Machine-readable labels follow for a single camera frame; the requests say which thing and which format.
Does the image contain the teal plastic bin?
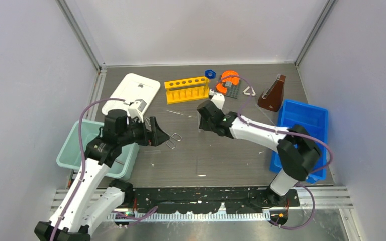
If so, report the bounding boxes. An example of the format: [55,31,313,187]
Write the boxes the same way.
[56,120,139,181]

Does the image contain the purple cable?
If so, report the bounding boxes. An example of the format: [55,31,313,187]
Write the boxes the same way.
[218,75,334,231]
[48,98,127,241]

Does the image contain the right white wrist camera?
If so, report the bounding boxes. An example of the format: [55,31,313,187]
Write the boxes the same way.
[210,93,225,110]

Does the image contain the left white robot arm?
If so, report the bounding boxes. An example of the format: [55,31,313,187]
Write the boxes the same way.
[34,109,170,240]

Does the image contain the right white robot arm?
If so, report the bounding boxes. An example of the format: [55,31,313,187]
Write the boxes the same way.
[197,100,322,206]

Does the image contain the blue hexagonal nut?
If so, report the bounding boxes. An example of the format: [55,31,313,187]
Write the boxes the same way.
[205,69,216,79]

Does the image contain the orange curved block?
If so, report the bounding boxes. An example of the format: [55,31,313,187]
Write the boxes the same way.
[216,70,241,98]

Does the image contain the white plastic lid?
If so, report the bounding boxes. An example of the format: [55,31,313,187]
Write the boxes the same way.
[102,73,161,116]

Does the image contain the clear glass slide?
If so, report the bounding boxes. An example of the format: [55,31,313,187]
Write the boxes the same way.
[255,104,277,126]

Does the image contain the grey studded base plate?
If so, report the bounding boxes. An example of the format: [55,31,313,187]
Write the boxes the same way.
[215,75,241,99]

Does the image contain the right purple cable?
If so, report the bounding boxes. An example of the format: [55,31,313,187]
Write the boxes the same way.
[218,75,334,231]

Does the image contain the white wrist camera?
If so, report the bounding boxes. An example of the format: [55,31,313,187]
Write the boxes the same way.
[128,99,147,123]
[210,93,225,110]

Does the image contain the blue plastic bin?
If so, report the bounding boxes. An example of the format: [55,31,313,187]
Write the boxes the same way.
[269,100,329,184]

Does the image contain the brown wedge stand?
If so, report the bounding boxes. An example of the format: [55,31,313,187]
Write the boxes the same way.
[257,74,286,112]

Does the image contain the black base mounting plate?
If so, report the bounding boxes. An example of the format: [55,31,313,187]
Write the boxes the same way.
[122,186,300,214]

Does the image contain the metal crucible tongs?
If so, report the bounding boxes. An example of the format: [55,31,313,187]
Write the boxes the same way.
[144,117,183,149]

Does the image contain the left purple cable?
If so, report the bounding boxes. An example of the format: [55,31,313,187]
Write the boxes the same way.
[48,98,127,241]

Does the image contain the white clay triangle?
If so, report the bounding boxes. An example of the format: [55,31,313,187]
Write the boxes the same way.
[243,86,256,96]

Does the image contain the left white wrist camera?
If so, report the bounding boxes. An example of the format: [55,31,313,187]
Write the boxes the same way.
[128,99,147,123]

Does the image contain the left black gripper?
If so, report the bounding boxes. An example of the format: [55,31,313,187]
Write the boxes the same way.
[118,116,168,146]

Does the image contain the yellow test tube rack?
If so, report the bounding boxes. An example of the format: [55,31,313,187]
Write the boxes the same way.
[164,76,210,105]

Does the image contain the thin glass rod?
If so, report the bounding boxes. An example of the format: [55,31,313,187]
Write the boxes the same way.
[166,109,197,119]

